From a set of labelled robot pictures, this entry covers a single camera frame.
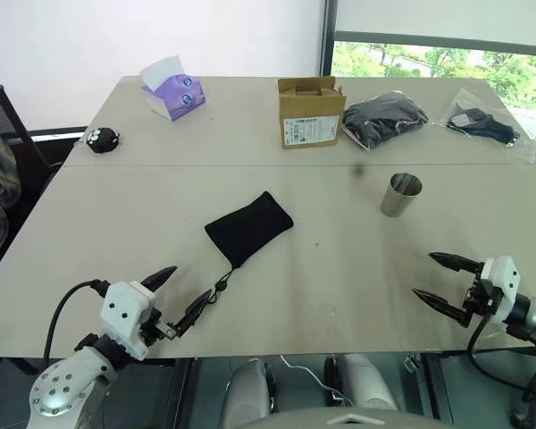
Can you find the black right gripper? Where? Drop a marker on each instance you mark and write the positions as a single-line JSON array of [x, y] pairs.
[[482, 299]]

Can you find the window with dark frame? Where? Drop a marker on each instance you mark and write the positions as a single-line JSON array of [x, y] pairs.
[[451, 62]]

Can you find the round black plush toy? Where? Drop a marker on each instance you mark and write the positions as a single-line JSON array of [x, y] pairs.
[[100, 140]]

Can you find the black office chair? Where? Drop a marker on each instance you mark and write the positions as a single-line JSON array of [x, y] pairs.
[[27, 152]]

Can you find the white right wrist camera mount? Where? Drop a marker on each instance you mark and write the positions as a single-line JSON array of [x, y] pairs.
[[502, 277]]

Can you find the silver left robot leg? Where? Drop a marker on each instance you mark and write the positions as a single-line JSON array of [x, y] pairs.
[[245, 393]]

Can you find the silver robot leg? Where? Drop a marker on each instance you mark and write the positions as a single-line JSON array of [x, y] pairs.
[[245, 393], [362, 380]]

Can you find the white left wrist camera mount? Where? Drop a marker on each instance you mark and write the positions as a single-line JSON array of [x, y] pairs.
[[123, 313]]

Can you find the silver right robot leg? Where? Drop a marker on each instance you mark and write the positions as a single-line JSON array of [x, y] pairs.
[[362, 380]]

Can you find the stainless steel cup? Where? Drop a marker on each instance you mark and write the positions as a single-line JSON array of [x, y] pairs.
[[399, 199]]

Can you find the purple tissue box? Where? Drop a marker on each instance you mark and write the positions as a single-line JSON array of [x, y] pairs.
[[178, 96]]

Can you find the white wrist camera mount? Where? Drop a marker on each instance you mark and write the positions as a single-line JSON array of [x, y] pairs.
[[502, 277], [123, 313]]

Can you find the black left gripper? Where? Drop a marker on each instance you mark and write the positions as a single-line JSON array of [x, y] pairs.
[[154, 328]]

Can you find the silver robot torso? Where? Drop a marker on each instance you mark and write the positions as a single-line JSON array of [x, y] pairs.
[[339, 420]]

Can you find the small metal bracket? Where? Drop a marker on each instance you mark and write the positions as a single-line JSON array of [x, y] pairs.
[[412, 363]]

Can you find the brown cardboard box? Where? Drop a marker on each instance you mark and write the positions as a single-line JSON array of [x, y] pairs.
[[310, 120]]

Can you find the plastic bag of black items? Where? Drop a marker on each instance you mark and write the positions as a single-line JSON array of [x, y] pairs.
[[384, 118]]

